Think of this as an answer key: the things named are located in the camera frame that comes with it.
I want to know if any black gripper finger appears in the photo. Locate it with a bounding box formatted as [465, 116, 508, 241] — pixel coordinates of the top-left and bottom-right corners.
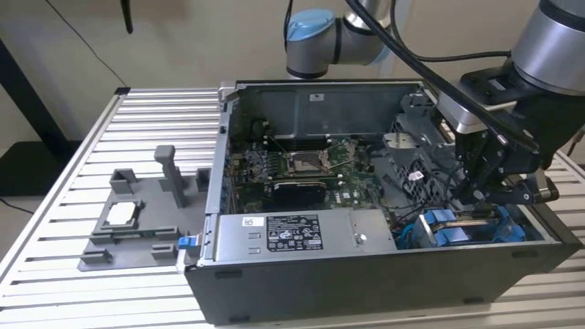
[497, 174, 560, 206]
[456, 132, 500, 205]

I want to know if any black wire with white tag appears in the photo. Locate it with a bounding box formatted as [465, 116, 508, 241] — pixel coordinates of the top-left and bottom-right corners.
[401, 159, 459, 193]

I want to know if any blue disk carrier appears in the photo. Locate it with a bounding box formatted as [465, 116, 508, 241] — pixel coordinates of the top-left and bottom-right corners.
[435, 226, 468, 245]

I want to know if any grey disk bay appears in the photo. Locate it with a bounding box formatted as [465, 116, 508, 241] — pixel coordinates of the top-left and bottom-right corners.
[417, 205, 532, 249]

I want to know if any black RAM slot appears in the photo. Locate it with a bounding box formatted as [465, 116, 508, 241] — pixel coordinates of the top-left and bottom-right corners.
[270, 134, 331, 144]

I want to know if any grey metal drive cage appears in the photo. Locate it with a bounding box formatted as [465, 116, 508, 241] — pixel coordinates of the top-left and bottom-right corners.
[381, 92, 463, 206]

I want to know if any green motherboard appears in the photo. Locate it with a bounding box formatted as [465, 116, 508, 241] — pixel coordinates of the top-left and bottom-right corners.
[228, 136, 395, 215]

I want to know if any metal socket cover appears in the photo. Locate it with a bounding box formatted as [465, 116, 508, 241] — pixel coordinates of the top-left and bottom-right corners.
[321, 142, 360, 169]

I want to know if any silver power supply unit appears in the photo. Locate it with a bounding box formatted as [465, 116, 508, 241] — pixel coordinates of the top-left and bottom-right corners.
[214, 208, 397, 267]

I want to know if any CPU socket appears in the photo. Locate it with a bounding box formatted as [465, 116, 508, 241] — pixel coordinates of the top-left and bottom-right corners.
[283, 150, 328, 178]

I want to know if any black graphics card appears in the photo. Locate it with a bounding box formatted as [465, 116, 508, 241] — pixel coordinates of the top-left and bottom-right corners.
[263, 180, 328, 212]

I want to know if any thin metal locking lever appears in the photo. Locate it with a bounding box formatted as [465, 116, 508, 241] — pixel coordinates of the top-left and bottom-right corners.
[270, 134, 294, 156]

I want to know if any black open PC case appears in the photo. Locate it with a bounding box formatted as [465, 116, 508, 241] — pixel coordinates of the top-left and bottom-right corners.
[183, 77, 585, 325]

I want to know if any grey parts rack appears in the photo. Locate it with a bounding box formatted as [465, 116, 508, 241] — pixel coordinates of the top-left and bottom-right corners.
[78, 144, 215, 273]

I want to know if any silver CPU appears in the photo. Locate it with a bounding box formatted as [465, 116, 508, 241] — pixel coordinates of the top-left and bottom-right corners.
[107, 202, 139, 226]

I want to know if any black desk leg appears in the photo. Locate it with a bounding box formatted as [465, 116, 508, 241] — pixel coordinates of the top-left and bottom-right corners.
[0, 37, 83, 198]

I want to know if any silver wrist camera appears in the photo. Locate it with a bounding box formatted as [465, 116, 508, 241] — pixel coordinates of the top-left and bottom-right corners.
[436, 97, 493, 135]

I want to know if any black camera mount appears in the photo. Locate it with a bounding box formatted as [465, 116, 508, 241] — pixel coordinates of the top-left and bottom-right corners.
[459, 67, 523, 106]

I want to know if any black looped cable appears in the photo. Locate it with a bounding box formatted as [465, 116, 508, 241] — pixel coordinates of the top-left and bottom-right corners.
[417, 50, 512, 64]

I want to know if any blue wire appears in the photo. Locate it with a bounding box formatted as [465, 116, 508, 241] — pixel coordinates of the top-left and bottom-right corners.
[400, 223, 417, 249]

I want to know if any thick black camera cable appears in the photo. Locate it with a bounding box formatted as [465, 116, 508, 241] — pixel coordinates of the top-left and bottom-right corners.
[345, 0, 541, 152]

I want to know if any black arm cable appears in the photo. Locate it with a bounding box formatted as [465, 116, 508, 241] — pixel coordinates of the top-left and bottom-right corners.
[283, 0, 295, 35]

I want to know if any black hanging strap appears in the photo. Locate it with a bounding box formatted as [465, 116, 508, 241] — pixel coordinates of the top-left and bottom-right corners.
[119, 0, 135, 34]

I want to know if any thin black wall cable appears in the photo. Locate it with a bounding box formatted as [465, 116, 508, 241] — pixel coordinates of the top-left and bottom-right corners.
[46, 0, 128, 89]

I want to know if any black floor cable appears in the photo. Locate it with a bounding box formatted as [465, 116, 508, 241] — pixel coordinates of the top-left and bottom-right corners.
[0, 197, 34, 215]

